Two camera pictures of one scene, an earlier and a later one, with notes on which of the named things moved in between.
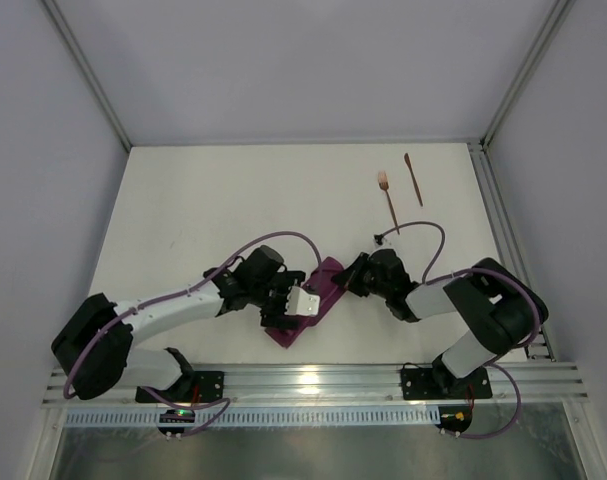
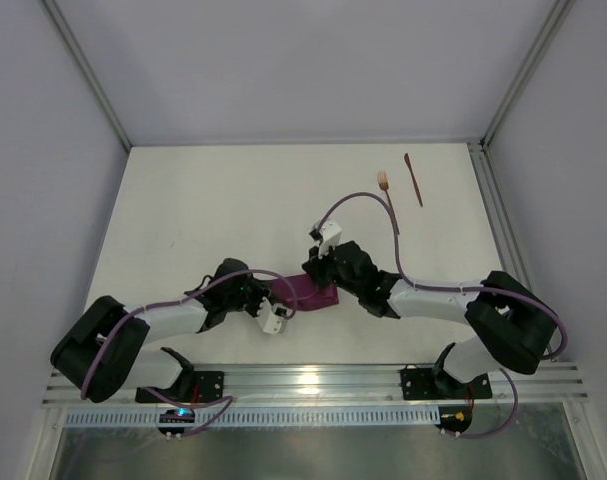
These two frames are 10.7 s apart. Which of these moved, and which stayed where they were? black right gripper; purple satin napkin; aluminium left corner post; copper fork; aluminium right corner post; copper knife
Moved: black right gripper; purple satin napkin
Stayed: copper fork; copper knife; aluminium right corner post; aluminium left corner post
